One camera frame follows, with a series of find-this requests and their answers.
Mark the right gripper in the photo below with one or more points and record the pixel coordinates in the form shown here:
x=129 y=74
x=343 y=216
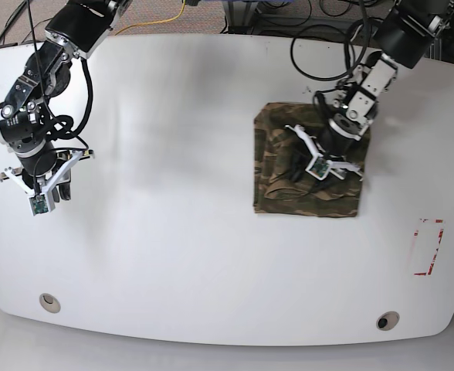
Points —
x=49 y=173

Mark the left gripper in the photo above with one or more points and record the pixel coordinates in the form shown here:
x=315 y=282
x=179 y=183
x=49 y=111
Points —
x=317 y=146

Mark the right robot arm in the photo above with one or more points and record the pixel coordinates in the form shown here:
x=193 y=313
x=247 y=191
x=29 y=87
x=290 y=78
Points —
x=28 y=127

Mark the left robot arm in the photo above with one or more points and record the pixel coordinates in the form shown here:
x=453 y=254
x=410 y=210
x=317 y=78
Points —
x=402 y=37

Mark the red tape marking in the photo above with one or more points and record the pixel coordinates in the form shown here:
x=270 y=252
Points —
x=425 y=246

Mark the grey metal stand base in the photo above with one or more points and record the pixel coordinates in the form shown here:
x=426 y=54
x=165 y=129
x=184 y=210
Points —
x=244 y=17

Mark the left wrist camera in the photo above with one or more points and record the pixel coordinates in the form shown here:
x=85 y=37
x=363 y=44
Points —
x=319 y=167

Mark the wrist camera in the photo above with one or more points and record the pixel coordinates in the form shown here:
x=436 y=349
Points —
x=319 y=167
x=41 y=203

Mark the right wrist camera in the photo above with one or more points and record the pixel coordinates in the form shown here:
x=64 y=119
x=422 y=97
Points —
x=41 y=203

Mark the left table cable grommet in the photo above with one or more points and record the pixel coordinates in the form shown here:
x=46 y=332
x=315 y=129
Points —
x=49 y=303

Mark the table cable grommet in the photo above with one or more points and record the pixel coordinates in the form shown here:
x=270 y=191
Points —
x=388 y=321
x=49 y=303

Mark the right table cable grommet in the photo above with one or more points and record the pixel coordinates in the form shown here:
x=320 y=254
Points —
x=388 y=321

